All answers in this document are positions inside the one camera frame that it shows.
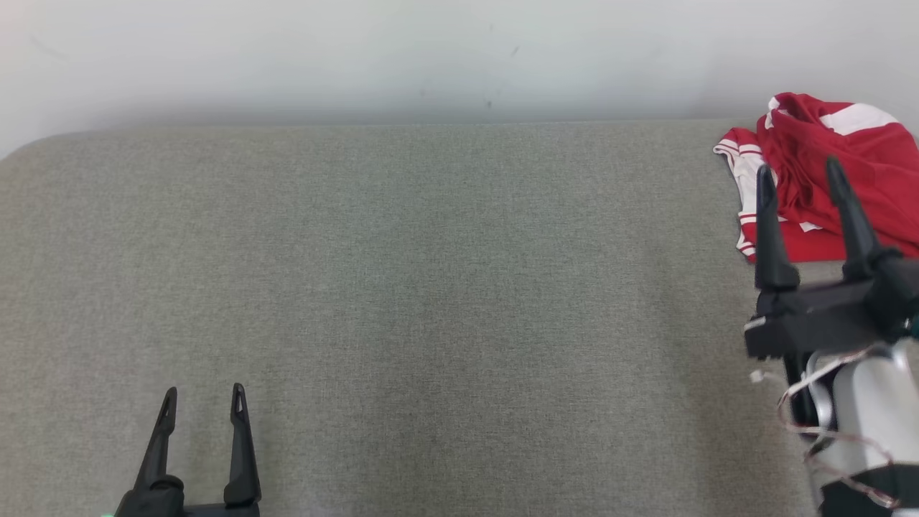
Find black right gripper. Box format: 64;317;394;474
744;157;902;360

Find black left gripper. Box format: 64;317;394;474
115;383;261;517

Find red shorts with white stripe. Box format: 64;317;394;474
757;92;919;248

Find red jersey with white sleeves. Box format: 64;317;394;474
713;128;919;264

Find thin red white arm wire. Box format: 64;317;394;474
749;345;905;512

